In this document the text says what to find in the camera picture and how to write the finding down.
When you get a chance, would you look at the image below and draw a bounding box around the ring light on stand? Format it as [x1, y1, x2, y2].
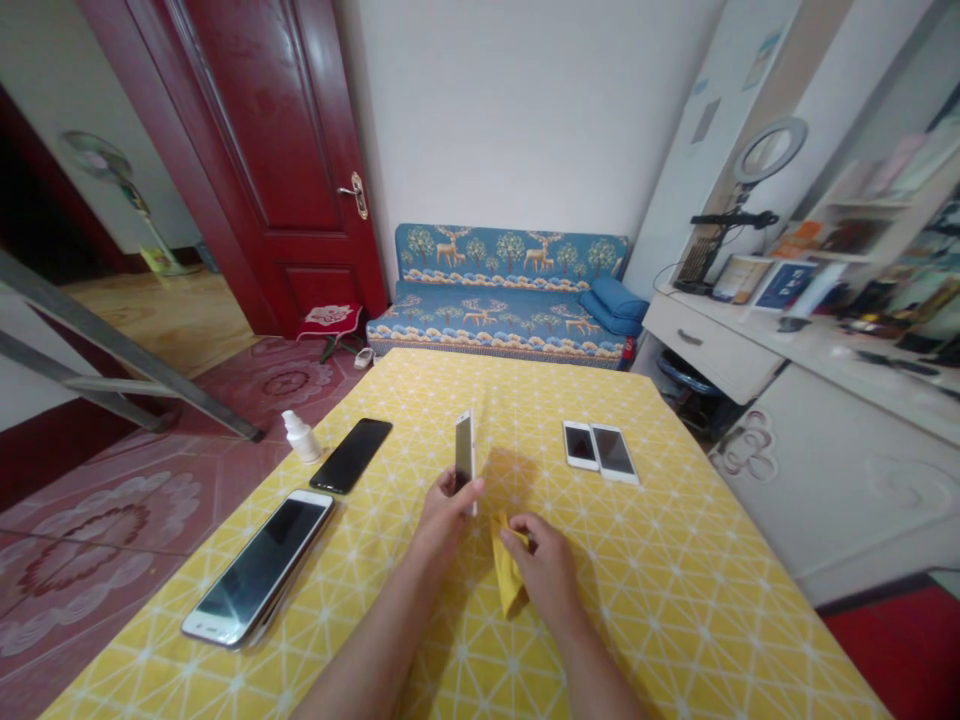
[673, 116, 810, 298]

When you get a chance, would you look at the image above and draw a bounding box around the small white smartphone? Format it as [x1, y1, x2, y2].
[563, 420, 601, 472]

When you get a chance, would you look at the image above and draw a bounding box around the blue round stool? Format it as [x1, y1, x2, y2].
[655, 350, 725, 436]

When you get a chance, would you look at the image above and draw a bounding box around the white desk with shelves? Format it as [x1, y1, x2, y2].
[641, 0, 960, 610]

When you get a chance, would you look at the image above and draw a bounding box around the grey metal ladder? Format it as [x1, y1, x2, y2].
[0, 247, 265, 444]

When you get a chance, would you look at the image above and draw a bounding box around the black smartphone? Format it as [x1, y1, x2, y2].
[308, 418, 394, 496]

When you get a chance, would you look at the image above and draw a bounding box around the large white smartphone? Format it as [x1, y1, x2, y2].
[181, 488, 337, 649]

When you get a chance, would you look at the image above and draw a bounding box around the yellow patterned tablecloth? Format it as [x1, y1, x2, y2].
[38, 346, 894, 720]

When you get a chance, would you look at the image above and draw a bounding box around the person's left hand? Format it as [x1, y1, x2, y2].
[416, 466, 487, 554]

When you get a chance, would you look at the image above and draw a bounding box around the white smartphone with dark screen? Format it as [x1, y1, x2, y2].
[590, 423, 642, 486]

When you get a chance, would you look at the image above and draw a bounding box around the white smartphone with gold edge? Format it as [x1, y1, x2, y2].
[454, 408, 478, 519]

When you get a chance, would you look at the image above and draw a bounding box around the red wooden door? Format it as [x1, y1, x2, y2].
[74, 0, 390, 340]

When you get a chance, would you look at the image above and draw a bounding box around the small white spray bottle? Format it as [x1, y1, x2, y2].
[281, 410, 324, 465]

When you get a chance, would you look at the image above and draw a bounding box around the small red stool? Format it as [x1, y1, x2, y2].
[296, 302, 366, 366]

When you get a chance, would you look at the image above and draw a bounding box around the blue deer-patterned sofa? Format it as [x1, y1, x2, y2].
[365, 222, 633, 370]

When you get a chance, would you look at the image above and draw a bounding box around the person's right hand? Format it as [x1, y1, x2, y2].
[500, 512, 574, 610]

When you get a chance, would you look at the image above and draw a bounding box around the standing fan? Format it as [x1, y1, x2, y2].
[59, 130, 198, 277]

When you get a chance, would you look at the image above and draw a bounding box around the blue folded pillow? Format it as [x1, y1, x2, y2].
[578, 275, 651, 339]

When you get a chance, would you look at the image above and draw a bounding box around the yellow cleaning cloth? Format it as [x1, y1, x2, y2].
[489, 509, 532, 621]

